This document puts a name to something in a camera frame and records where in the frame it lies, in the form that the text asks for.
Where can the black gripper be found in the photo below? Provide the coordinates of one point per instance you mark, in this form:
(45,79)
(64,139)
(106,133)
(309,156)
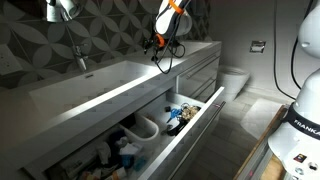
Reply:
(158,43)

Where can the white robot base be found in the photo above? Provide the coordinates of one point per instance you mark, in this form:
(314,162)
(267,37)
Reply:
(297,140)

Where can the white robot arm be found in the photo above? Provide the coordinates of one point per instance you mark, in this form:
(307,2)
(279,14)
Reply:
(171,21)

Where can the white open drawer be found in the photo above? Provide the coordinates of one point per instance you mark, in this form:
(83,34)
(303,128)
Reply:
(103,151)

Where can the white double sink vanity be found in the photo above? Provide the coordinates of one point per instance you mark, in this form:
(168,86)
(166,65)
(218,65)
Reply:
(44,122)

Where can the chrome left faucet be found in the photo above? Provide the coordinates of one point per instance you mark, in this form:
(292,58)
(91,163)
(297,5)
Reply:
(80,57)

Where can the white toilet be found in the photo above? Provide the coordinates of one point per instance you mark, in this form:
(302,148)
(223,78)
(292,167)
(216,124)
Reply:
(232,79)

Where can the black hair brush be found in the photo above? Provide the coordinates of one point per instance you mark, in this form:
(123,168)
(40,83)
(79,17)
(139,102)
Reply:
(174,130)

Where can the white drain cutout guard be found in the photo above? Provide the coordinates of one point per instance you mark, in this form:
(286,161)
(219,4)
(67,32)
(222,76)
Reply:
(141,130)

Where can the toilet paper holder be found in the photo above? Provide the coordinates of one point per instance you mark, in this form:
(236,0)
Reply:
(257,46)

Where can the wooden robot platform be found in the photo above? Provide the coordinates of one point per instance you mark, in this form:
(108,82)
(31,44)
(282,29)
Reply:
(261,163)

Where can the blue handled scissors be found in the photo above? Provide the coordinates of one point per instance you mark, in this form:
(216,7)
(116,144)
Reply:
(174,113)

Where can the white wall outlet plate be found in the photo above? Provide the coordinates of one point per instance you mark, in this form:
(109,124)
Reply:
(8,62)

